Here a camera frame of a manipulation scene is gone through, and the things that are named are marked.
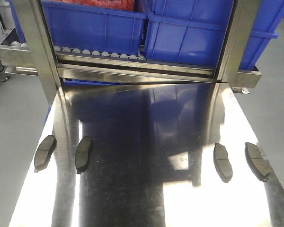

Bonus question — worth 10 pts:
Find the grey brake pad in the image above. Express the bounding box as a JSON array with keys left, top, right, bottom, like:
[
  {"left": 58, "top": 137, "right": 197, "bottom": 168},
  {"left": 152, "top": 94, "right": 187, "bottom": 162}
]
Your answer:
[
  {"left": 213, "top": 143, "right": 233, "bottom": 183},
  {"left": 34, "top": 135, "right": 57, "bottom": 173},
  {"left": 245, "top": 142, "right": 271, "bottom": 182},
  {"left": 75, "top": 136, "right": 92, "bottom": 174}
]

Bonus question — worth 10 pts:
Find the lower blue bin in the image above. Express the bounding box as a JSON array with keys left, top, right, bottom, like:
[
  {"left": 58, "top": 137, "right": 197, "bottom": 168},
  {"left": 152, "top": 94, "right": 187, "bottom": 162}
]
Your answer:
[{"left": 64, "top": 79, "right": 120, "bottom": 86}]

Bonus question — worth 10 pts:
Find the right blue plastic bin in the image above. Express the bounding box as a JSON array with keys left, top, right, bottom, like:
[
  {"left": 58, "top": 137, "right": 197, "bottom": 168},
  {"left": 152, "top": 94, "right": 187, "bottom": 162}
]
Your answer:
[{"left": 144, "top": 0, "right": 284, "bottom": 70}]

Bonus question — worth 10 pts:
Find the blue plastic bin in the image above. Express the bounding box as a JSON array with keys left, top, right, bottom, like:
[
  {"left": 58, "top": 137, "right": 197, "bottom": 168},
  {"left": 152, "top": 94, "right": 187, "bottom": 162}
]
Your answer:
[
  {"left": 9, "top": 0, "right": 149, "bottom": 56},
  {"left": 144, "top": 0, "right": 284, "bottom": 70}
]

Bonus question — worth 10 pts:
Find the left blue plastic bin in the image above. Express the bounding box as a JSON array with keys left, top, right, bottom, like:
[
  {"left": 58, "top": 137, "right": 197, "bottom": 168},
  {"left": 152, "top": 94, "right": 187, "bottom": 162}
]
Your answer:
[{"left": 9, "top": 0, "right": 149, "bottom": 56}]

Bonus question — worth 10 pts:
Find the red material in bin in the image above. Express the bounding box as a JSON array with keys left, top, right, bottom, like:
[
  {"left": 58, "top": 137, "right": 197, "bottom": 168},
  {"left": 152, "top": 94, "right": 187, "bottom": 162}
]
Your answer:
[{"left": 61, "top": 0, "right": 135, "bottom": 11}]

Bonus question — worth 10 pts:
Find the stainless steel roller rack frame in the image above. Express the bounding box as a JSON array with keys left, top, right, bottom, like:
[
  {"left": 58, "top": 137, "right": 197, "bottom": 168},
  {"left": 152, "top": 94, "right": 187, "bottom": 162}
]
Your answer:
[{"left": 0, "top": 0, "right": 261, "bottom": 105}]

